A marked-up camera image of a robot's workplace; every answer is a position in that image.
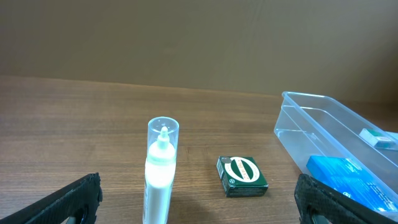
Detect white spray bottle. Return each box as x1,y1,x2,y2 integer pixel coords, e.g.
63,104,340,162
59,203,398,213
142,116,179,224

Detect blue medicine box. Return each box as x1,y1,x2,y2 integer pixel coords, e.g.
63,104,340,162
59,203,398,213
307,156,397,212

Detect clear plastic container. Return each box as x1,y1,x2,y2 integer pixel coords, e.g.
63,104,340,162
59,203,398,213
274,91,397,221

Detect dark green small box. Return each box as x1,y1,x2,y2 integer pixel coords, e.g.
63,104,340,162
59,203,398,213
216,156,269,197

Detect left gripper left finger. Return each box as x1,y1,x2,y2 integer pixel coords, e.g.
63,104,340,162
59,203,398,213
1,173,103,224

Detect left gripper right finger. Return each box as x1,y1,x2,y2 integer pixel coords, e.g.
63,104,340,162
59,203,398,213
294,174,397,224

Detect white green medicine box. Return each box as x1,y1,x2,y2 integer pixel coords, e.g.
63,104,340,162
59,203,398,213
359,128,396,149

